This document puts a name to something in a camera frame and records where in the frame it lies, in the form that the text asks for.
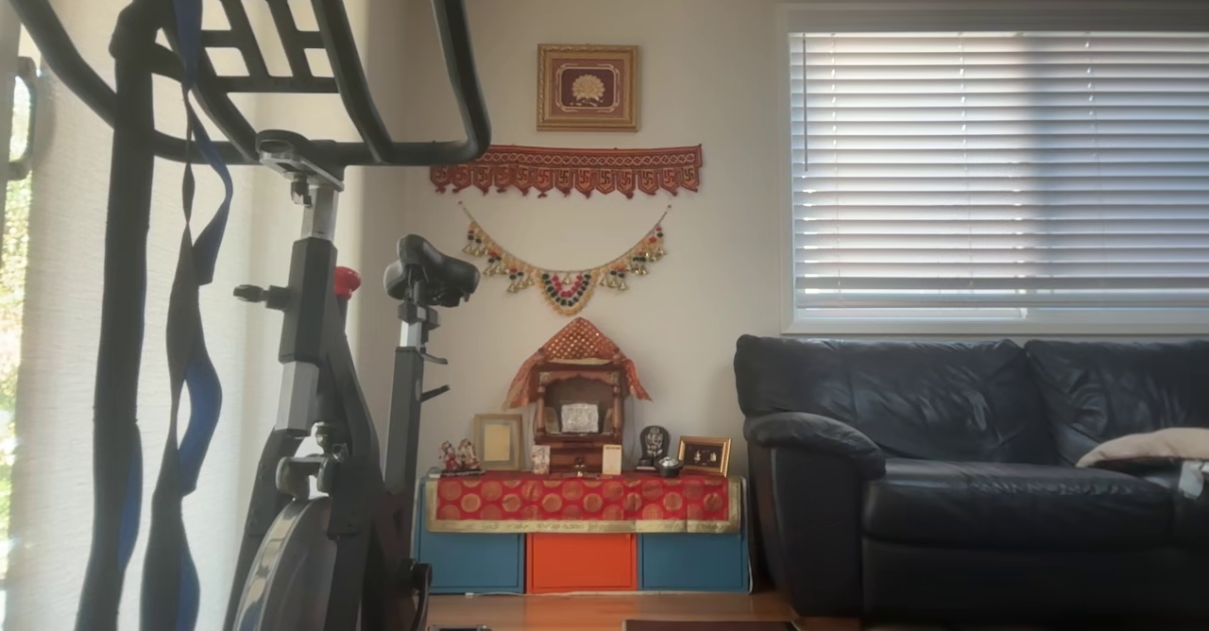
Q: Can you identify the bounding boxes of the wooden shrine with red canopy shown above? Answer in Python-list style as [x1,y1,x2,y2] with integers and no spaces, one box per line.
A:
[503,317,653,474]

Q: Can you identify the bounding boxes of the red gold patterned cloth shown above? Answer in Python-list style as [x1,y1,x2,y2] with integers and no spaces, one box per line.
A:
[423,473,743,534]

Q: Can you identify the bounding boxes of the small colourful figurines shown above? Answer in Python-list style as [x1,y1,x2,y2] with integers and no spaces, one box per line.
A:
[437,439,483,474]

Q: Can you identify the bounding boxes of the orange storage bin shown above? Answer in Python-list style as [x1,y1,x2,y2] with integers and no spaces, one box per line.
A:
[526,533,638,593]

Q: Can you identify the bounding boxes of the blue storage bin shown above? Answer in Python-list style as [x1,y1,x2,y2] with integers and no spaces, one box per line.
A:
[639,533,749,592]
[418,532,524,594]

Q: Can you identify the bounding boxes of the black exercise bike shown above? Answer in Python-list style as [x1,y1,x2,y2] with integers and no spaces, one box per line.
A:
[0,0,492,631]

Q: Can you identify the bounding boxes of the black leather sofa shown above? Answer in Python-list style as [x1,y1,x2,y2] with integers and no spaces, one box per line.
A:
[734,333,1209,624]

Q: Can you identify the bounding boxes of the white window blinds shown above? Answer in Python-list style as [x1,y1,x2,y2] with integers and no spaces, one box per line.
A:
[790,31,1209,322]

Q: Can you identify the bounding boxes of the white sheer curtain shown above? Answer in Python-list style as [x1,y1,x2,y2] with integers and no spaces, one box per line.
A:
[0,0,417,631]

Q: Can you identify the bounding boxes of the beige cushion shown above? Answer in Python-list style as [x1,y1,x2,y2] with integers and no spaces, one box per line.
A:
[1077,427,1209,469]

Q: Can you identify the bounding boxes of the beaded garland wall hanging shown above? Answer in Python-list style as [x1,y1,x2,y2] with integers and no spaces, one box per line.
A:
[460,202,673,316]

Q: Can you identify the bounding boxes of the red embroidered wall hanging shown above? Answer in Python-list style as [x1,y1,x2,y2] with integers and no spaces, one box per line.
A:
[430,145,704,199]

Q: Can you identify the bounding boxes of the pale picture frame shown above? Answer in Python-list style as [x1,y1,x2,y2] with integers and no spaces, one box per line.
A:
[473,413,523,471]

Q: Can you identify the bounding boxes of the gold photo frame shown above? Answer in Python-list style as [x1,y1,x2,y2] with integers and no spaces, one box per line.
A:
[677,435,732,477]

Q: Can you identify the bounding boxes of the gold framed wall picture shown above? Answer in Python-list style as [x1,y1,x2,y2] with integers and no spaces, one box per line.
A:
[536,43,640,132]

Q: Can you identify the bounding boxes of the white window frame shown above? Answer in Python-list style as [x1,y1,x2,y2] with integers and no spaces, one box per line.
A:
[779,5,1209,335]

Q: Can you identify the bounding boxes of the black blue hanging strap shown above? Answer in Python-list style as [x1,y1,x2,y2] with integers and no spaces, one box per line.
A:
[76,0,234,631]

